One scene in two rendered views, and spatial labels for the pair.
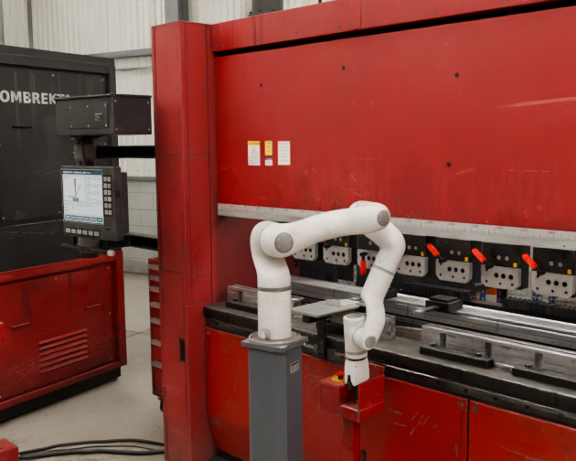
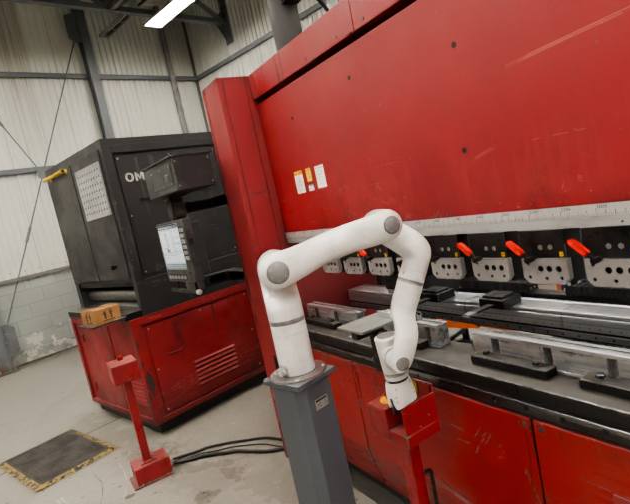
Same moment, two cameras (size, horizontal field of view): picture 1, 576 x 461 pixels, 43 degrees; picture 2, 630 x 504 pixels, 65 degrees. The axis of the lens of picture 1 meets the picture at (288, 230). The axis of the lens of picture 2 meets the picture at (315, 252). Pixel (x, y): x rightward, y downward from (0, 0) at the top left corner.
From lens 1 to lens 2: 1.19 m
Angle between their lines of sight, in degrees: 14
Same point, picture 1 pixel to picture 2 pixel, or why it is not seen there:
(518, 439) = (601, 471)
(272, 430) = (309, 472)
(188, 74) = (234, 124)
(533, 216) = (573, 189)
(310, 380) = (376, 391)
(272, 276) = (278, 310)
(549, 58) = not seen: outside the picture
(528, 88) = (537, 29)
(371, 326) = (400, 346)
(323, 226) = (325, 246)
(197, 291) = not seen: hidden behind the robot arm
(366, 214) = (371, 224)
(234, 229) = not seen: hidden behind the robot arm
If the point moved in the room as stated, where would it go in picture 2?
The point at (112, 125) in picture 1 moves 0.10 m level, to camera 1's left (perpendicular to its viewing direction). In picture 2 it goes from (176, 183) to (160, 186)
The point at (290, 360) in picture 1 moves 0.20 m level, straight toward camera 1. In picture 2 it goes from (313, 397) to (298, 428)
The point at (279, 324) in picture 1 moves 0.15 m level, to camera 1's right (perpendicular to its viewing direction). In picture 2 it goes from (295, 359) to (339, 353)
